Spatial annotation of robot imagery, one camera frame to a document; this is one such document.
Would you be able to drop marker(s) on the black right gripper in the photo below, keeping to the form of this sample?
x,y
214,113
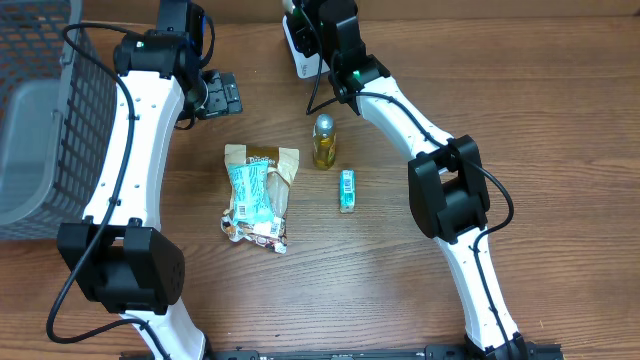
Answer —
x,y
307,36

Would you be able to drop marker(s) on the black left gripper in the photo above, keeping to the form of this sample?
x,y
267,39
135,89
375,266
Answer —
x,y
220,95

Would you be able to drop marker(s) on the brown Pantree pouch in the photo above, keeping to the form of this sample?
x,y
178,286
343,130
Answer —
x,y
283,165

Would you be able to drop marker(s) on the clear bottle with silver cap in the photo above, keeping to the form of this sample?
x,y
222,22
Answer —
x,y
324,139

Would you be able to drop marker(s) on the brown white wrapper packet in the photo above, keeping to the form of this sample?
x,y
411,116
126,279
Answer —
x,y
270,235

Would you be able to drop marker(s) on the small green tissue packet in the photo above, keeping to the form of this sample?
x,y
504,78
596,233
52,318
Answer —
x,y
347,191

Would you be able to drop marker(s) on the light green snack packet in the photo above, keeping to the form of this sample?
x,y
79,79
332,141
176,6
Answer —
x,y
251,202

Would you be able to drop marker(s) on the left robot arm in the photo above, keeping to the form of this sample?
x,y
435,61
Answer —
x,y
117,254

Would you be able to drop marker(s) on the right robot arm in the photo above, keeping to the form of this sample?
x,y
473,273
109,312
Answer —
x,y
448,193

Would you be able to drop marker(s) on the grey plastic mesh basket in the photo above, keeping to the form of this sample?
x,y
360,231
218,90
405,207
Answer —
x,y
57,112

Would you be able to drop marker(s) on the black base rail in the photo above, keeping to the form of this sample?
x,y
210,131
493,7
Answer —
x,y
431,352

